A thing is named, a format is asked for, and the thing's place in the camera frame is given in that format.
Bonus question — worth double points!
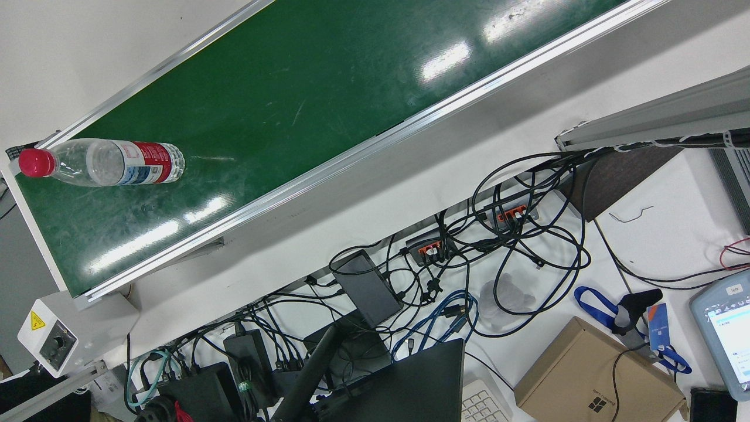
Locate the green conveyor belt aluminium frame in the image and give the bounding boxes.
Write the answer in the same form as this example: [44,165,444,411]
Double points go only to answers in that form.
[5,0,674,311]

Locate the black rectangular power adapter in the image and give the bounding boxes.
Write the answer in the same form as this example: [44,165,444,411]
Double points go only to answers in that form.
[333,250,404,328]

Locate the black monitor stand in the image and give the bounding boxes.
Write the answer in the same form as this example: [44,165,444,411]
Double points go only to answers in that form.
[275,316,392,422]

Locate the black phone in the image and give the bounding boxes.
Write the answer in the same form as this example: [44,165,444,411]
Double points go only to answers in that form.
[690,387,738,422]

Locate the grey teach pendant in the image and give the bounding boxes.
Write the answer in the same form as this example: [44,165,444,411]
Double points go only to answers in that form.
[690,275,750,402]

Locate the black monitor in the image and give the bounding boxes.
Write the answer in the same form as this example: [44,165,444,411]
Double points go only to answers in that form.
[316,339,466,422]

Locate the black cable tangle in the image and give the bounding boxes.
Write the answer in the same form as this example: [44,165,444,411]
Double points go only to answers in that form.
[252,151,592,352]

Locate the clear plastic bag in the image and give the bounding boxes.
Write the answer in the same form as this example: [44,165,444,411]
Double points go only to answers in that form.
[479,273,537,330]

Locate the cardboard box with logo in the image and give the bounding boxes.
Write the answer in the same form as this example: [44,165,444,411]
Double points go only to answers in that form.
[514,316,687,422]

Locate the blue cable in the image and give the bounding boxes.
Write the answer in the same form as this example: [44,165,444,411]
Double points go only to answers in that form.
[391,290,479,361]

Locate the black power brick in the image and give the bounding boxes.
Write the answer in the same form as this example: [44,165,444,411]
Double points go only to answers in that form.
[158,362,235,422]
[224,329,277,405]

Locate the red wire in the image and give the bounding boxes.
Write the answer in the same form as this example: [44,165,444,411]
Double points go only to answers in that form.
[720,237,750,271]

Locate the aluminium frame profile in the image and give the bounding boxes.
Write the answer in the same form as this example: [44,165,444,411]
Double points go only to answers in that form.
[555,66,750,152]

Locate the blue orange card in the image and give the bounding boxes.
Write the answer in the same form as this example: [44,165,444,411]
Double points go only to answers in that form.
[647,303,673,352]

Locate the white conveyor control box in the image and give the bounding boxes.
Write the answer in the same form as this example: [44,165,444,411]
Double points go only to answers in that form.
[18,291,140,379]

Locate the white keyboard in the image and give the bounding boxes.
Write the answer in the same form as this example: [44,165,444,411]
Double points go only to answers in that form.
[462,380,514,422]

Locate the black power strip orange switches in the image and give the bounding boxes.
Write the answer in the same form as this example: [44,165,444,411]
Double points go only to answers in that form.
[405,230,459,264]
[476,189,541,226]

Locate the black round clamp with red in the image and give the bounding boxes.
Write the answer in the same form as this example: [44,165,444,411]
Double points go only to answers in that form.
[136,396,194,422]

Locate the black ribbed electronics box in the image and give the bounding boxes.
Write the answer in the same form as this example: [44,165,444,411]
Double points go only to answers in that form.
[708,147,750,235]

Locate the black curved handle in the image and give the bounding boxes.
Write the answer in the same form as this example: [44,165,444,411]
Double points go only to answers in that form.
[612,288,664,336]

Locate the clear water bottle red cap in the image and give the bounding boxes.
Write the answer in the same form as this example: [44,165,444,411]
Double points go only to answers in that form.
[18,138,186,187]

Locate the teal cable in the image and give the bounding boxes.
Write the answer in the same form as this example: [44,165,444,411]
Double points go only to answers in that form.
[126,350,176,409]

